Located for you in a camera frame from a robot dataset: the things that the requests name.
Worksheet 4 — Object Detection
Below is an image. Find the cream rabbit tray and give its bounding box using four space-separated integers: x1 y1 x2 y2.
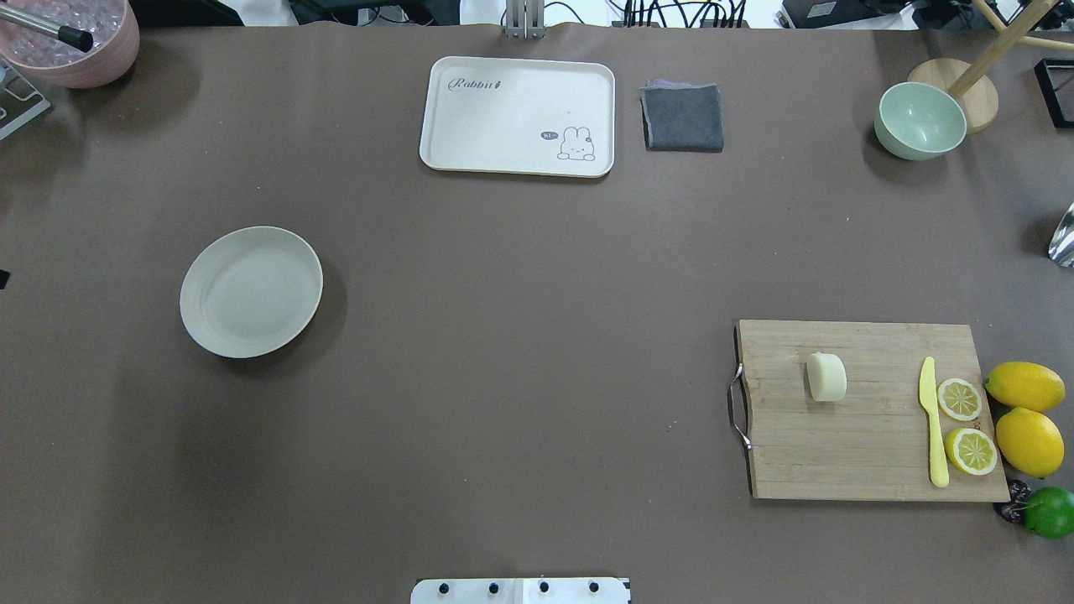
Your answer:
419 56 615 179

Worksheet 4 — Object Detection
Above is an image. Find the folded grey cloth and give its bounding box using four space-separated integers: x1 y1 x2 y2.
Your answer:
639 80 725 153

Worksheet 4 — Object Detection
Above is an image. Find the cream round plate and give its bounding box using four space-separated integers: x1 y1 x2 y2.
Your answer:
178 226 325 359

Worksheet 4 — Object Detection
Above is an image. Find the bamboo cutting board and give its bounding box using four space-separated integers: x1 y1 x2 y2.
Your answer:
727 320 1008 503

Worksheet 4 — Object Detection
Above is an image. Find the mint green bowl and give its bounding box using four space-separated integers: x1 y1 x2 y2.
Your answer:
873 81 969 161

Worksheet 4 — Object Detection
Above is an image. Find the lemon slice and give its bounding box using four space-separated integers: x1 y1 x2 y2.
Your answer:
937 377 985 422
944 427 998 476

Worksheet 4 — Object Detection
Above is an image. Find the yellow plastic knife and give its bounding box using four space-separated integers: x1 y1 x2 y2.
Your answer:
917 356 950 488

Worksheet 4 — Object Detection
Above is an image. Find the wooden cup tree stand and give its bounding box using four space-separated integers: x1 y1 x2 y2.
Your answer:
908 1 1071 133

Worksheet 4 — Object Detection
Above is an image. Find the yellow lemon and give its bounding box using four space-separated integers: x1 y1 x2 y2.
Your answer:
996 408 1066 479
983 361 1066 414

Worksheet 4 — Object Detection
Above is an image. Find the pink ice bowl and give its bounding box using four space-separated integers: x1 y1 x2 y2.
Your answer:
1 1 139 89

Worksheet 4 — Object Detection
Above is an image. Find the steel scoop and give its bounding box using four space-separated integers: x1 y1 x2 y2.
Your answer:
1046 204 1074 268

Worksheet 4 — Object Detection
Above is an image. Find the green lime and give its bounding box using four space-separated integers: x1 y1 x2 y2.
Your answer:
1024 487 1073 540

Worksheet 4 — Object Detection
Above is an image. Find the white cup rack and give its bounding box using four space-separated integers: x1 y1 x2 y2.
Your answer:
1 59 50 140

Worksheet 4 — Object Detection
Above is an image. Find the aluminium frame post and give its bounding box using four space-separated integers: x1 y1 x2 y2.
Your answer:
503 0 545 39

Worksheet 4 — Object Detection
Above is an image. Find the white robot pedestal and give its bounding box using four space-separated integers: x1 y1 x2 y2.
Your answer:
409 576 633 603

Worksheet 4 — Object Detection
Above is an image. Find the steel ice tongs handle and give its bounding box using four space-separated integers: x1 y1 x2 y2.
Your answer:
1 3 95 53

